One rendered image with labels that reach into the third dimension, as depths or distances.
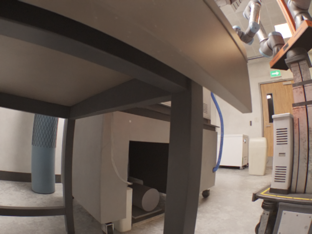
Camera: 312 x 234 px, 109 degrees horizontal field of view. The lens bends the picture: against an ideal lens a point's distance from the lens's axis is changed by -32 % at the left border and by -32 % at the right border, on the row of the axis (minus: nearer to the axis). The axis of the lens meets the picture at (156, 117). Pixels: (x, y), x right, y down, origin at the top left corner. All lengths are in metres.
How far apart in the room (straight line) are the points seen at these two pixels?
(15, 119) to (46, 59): 1.55
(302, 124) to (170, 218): 0.85
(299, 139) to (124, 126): 0.92
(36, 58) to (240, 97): 0.36
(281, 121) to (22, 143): 2.11
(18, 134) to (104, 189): 1.29
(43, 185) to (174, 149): 1.41
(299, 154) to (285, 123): 0.18
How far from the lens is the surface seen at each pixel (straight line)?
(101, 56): 0.17
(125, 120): 0.81
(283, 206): 0.90
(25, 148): 1.88
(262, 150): 3.10
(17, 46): 0.34
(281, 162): 0.94
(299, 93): 1.03
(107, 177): 0.77
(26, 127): 1.87
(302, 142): 0.98
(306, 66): 1.09
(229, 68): 0.18
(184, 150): 0.24
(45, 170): 1.54
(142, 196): 1.12
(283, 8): 1.44
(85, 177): 0.93
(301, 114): 0.99
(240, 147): 3.80
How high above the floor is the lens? 0.54
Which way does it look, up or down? 9 degrees up
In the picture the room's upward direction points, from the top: 3 degrees clockwise
